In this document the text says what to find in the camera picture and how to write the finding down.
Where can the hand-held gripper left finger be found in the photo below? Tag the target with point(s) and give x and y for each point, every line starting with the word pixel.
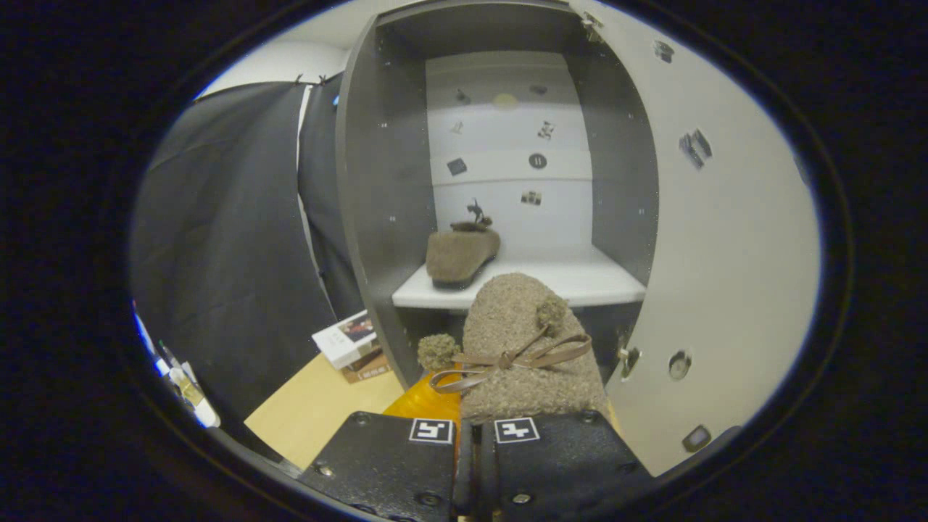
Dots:
pixel 391 464

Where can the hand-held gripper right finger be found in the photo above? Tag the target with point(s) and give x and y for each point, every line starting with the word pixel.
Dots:
pixel 565 464

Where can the brown fuzzy slipper shoe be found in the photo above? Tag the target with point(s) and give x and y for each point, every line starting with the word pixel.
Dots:
pixel 522 312
pixel 457 257

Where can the dark grey shoe cabinet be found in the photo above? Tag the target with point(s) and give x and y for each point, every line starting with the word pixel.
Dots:
pixel 384 181

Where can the brown book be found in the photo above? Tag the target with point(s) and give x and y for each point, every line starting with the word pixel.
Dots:
pixel 370 368

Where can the white side table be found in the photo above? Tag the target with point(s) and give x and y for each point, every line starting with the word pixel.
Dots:
pixel 205 415

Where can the small clear bottle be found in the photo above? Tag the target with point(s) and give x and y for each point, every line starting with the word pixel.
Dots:
pixel 185 380

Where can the blue printed sign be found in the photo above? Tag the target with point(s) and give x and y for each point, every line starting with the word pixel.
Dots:
pixel 145 333

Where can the black backdrop cloth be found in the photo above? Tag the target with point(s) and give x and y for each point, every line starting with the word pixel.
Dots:
pixel 217 217

